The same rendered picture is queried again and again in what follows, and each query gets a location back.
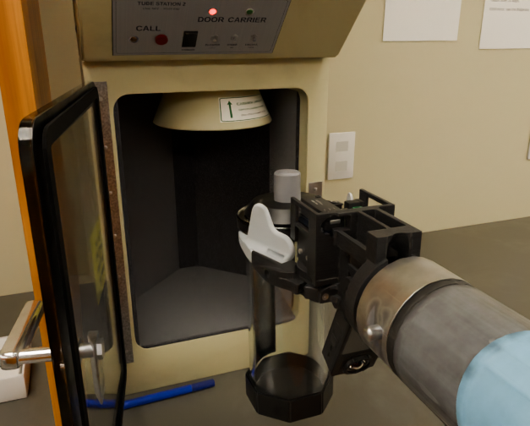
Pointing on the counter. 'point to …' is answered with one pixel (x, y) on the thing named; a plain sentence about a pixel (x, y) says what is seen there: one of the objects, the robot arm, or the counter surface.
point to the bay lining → (194, 186)
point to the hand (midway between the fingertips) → (289, 236)
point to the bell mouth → (212, 111)
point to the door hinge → (115, 216)
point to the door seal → (54, 128)
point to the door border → (56, 246)
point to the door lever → (13, 352)
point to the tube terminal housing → (234, 358)
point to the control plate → (172, 22)
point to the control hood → (328, 22)
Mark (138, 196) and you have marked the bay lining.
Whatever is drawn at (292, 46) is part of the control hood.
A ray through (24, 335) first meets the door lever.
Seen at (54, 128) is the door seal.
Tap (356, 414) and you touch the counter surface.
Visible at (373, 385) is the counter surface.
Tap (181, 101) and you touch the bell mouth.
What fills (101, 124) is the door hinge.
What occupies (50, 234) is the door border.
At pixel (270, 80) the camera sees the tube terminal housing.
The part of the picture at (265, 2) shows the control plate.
